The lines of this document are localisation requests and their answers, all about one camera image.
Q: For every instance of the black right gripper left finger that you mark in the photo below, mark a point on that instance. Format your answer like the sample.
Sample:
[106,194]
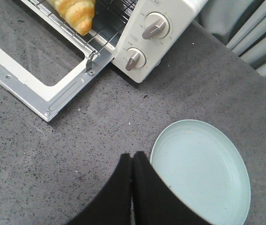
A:
[112,205]

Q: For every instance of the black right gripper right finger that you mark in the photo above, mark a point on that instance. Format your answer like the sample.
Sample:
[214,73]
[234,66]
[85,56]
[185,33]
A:
[153,202]

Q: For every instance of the glass oven door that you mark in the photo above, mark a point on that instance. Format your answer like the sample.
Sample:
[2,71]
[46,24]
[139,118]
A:
[47,101]

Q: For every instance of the golden croissant bread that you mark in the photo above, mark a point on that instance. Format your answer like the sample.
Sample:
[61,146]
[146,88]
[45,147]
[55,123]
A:
[78,14]

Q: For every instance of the lower oven knob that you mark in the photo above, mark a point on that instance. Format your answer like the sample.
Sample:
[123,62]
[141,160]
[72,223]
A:
[136,59]

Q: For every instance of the oven knob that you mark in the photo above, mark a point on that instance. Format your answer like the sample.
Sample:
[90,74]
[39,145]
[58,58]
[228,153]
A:
[156,26]
[136,59]

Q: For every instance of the white Toshiba toaster oven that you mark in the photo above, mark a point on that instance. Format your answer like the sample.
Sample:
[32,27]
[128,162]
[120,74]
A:
[179,13]

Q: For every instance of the upper oven knob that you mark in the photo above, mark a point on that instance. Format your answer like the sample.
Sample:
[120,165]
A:
[156,26]

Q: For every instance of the light green plate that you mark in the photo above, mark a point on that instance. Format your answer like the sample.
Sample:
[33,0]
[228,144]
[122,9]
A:
[204,169]

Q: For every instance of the grey curtain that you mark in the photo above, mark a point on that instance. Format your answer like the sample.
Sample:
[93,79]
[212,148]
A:
[241,26]

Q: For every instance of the metal oven wire rack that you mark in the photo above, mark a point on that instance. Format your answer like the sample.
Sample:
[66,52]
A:
[111,17]

